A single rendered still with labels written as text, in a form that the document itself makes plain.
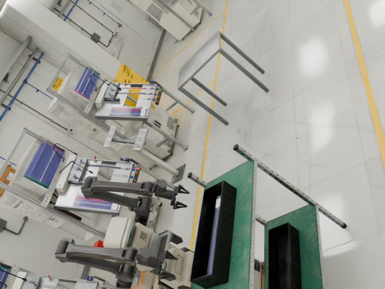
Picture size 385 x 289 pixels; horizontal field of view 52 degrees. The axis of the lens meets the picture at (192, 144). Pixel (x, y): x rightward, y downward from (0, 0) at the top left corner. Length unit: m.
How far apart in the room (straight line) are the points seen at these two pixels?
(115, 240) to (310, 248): 1.20
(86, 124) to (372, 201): 3.85
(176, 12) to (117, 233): 6.40
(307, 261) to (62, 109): 3.92
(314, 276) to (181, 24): 6.67
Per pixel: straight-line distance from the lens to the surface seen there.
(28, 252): 5.98
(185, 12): 8.32
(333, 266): 2.98
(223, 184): 2.31
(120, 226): 2.47
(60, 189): 4.63
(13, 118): 6.70
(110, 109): 5.48
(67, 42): 7.40
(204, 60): 4.48
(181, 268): 2.73
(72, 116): 5.58
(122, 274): 2.34
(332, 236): 3.07
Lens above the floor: 2.28
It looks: 25 degrees down
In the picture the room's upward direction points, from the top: 56 degrees counter-clockwise
